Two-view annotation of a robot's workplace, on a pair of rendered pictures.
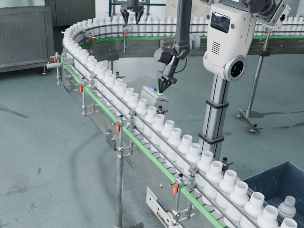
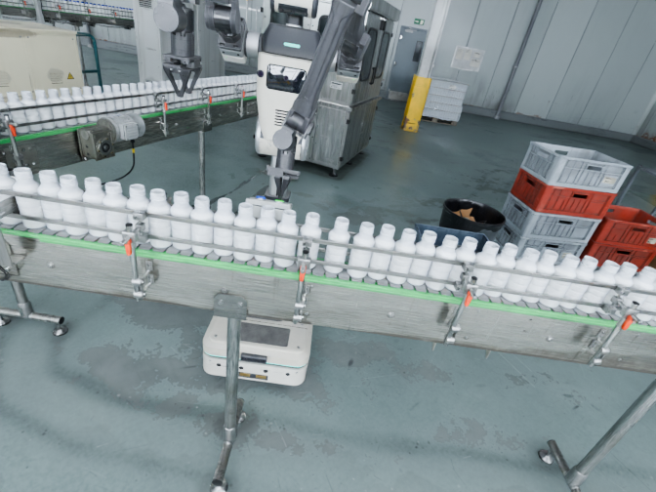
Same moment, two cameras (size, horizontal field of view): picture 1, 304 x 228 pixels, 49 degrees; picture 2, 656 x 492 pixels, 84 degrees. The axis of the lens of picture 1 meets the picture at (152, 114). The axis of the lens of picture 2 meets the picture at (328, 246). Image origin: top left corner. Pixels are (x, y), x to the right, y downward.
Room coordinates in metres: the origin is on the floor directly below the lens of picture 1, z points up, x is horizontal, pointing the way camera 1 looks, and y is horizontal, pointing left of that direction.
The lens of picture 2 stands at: (0.83, 0.80, 1.60)
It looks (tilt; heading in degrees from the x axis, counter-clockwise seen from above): 30 degrees down; 301
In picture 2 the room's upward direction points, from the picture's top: 10 degrees clockwise
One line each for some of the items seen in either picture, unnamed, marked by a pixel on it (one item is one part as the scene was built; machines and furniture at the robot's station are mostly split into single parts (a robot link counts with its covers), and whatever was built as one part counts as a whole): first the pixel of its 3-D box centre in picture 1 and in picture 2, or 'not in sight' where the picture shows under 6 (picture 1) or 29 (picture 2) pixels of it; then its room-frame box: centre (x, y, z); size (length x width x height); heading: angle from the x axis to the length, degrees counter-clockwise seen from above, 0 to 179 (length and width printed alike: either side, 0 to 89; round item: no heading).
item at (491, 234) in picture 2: not in sight; (460, 247); (1.26, -1.94, 0.32); 0.45 x 0.45 x 0.64
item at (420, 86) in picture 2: not in sight; (415, 103); (4.06, -7.27, 0.55); 0.40 x 0.40 x 1.10; 34
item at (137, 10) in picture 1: (135, 15); (185, 76); (1.77, 0.13, 1.44); 0.07 x 0.07 x 0.09; 34
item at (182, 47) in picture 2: (132, 1); (183, 47); (1.75, 0.14, 1.51); 0.10 x 0.07 x 0.07; 124
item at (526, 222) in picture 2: not in sight; (547, 217); (0.80, -2.65, 0.55); 0.61 x 0.41 x 0.22; 41
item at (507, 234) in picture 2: not in sight; (535, 239); (0.80, -2.65, 0.33); 0.61 x 0.41 x 0.22; 40
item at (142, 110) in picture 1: (142, 116); (308, 240); (1.34, 0.04, 1.08); 0.06 x 0.06 x 0.17
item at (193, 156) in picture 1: (192, 163); (442, 263); (1.01, -0.17, 1.08); 0.06 x 0.06 x 0.17
